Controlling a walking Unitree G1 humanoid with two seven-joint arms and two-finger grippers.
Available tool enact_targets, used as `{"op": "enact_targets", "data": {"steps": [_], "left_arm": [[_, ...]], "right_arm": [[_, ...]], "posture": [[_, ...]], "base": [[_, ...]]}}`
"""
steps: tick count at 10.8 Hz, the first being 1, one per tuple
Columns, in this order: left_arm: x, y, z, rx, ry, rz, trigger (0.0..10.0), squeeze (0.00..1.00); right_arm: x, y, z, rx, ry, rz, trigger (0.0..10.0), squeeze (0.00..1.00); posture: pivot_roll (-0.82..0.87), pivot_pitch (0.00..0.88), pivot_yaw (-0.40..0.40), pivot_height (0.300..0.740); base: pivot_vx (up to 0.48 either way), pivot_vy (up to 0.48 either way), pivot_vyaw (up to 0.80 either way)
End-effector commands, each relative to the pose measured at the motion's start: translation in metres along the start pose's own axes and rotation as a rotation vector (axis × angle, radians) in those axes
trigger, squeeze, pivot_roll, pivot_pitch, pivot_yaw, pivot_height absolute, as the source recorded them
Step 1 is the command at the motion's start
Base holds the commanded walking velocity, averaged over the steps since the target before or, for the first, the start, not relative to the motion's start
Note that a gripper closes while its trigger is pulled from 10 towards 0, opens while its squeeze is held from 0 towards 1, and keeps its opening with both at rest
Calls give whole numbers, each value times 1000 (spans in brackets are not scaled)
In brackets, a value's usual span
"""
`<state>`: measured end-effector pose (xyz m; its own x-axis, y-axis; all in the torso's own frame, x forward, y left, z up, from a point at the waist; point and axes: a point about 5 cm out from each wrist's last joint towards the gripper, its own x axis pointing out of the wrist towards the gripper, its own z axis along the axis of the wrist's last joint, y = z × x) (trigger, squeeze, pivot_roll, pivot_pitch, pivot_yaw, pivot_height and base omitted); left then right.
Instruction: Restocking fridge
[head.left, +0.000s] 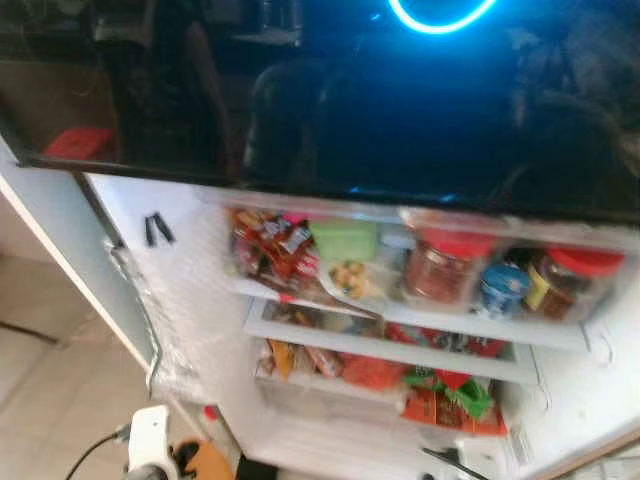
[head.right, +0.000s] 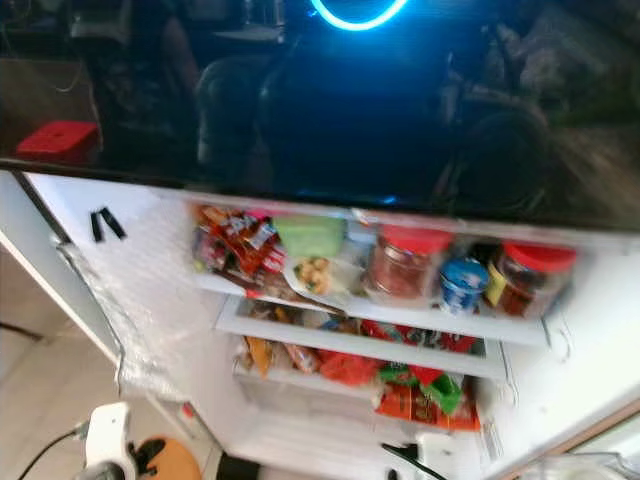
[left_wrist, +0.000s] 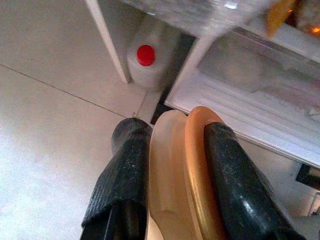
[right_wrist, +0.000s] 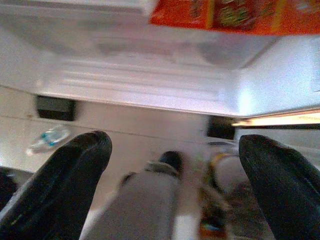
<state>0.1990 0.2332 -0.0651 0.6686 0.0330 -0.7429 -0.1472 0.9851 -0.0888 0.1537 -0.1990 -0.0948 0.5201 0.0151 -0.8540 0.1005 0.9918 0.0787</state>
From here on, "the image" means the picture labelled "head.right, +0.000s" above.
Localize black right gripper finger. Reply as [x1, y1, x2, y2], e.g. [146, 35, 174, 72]
[381, 444, 448, 480]

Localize tan round lidded container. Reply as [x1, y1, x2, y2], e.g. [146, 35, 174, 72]
[145, 436, 203, 480]

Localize white fridge door shelf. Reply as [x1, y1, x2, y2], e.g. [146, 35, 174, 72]
[232, 340, 481, 433]
[195, 200, 576, 351]
[215, 295, 506, 381]

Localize white fridge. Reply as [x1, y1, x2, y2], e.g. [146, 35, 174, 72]
[0, 165, 640, 480]

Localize black glossy fridge door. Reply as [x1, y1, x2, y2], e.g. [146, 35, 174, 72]
[0, 0, 640, 233]

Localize red orange printed packet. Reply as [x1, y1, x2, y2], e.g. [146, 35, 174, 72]
[375, 385, 481, 433]

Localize green packet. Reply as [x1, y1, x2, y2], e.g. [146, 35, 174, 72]
[378, 362, 464, 416]

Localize red mesh packet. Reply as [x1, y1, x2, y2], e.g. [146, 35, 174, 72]
[315, 352, 381, 386]

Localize red black snack packet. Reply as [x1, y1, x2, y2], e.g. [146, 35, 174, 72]
[360, 320, 471, 353]

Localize clear bubble wrap sheet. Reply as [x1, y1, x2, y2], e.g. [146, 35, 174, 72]
[60, 200, 231, 401]

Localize blue lid cup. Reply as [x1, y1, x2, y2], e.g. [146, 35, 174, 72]
[438, 257, 489, 316]

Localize large red lid jar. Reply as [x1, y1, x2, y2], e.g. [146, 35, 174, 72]
[363, 225, 454, 303]

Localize white food picture packet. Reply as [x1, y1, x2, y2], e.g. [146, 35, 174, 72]
[285, 255, 361, 301]

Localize red lid jar yellow label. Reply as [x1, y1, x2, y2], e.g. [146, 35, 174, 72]
[488, 242, 578, 319]

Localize red snack packets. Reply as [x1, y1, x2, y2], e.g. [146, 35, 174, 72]
[195, 205, 286, 296]

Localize black clip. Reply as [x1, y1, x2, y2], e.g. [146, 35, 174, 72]
[90, 205, 126, 243]

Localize green plastic container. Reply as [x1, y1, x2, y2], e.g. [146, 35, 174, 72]
[272, 215, 346, 259]

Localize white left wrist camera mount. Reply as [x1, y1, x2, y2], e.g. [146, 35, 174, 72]
[85, 402, 131, 476]

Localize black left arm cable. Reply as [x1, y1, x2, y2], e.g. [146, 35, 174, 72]
[18, 422, 91, 480]

